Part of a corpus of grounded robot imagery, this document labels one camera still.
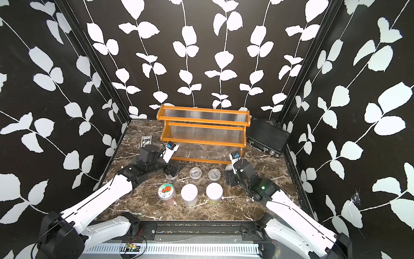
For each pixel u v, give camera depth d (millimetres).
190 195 764
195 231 749
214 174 878
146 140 1072
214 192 777
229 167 785
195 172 881
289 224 475
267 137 1047
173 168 710
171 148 688
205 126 992
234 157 662
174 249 701
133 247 712
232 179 674
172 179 860
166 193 779
